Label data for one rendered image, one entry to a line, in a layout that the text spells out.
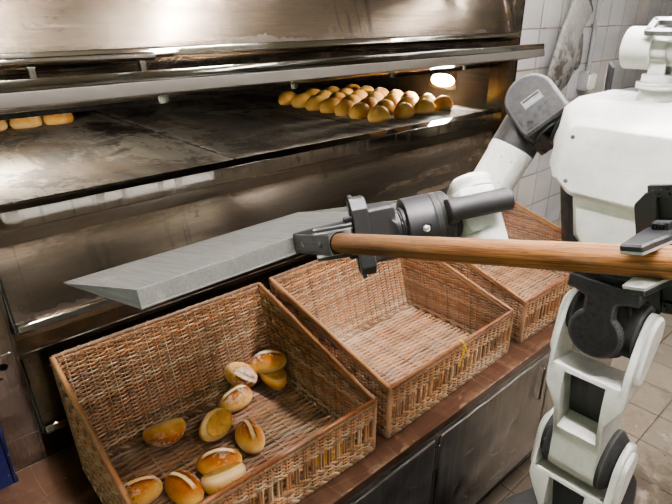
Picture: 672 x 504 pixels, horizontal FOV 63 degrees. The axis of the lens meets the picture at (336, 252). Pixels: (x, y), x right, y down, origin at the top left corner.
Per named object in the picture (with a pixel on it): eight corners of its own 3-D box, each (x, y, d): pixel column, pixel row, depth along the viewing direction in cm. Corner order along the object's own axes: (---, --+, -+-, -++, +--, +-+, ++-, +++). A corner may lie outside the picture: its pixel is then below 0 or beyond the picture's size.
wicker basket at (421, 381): (268, 358, 165) (264, 276, 154) (393, 297, 200) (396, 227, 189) (388, 443, 132) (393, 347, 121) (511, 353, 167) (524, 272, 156)
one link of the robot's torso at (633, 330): (584, 320, 120) (594, 272, 115) (650, 345, 111) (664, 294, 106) (557, 343, 111) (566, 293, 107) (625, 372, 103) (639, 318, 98)
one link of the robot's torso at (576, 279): (611, 299, 128) (627, 229, 121) (671, 320, 119) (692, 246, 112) (555, 346, 110) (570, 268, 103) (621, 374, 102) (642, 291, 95)
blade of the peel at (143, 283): (412, 212, 105) (410, 198, 105) (141, 309, 71) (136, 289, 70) (299, 213, 132) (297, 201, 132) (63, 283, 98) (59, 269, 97)
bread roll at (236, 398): (244, 391, 148) (242, 374, 146) (259, 402, 144) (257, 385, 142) (212, 407, 142) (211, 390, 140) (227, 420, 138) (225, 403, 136)
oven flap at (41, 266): (15, 333, 114) (-14, 241, 112) (495, 175, 224) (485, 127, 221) (19, 335, 111) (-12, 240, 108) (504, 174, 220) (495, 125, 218)
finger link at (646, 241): (612, 253, 49) (648, 235, 52) (650, 256, 46) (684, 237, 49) (611, 235, 48) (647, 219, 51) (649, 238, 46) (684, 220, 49)
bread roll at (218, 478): (247, 461, 116) (254, 487, 116) (239, 458, 122) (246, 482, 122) (202, 480, 112) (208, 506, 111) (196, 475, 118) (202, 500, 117)
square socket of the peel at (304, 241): (349, 250, 83) (345, 229, 82) (331, 257, 80) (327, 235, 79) (311, 247, 89) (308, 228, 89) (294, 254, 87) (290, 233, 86)
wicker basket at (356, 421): (68, 451, 130) (43, 354, 119) (265, 360, 164) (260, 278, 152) (155, 604, 96) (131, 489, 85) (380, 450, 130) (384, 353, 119)
